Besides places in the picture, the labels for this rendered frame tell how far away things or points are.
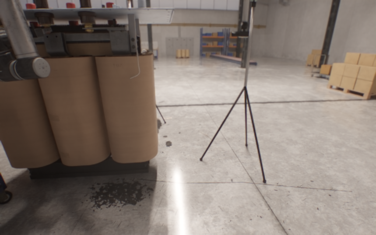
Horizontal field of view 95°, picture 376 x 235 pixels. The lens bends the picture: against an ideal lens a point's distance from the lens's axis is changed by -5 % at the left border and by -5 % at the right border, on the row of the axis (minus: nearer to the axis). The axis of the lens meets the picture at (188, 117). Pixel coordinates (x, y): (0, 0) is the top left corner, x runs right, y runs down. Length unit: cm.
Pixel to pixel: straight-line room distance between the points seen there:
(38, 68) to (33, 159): 96
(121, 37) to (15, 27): 57
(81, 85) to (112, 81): 23
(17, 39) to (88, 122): 72
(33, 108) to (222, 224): 164
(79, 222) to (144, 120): 85
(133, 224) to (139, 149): 55
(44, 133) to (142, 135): 81
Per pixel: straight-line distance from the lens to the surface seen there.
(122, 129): 154
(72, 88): 155
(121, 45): 143
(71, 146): 175
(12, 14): 123
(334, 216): 183
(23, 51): 122
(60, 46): 157
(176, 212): 152
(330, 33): 1339
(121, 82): 142
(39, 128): 185
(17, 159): 204
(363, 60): 678
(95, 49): 158
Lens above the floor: 115
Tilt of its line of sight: 22 degrees down
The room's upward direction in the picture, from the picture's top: straight up
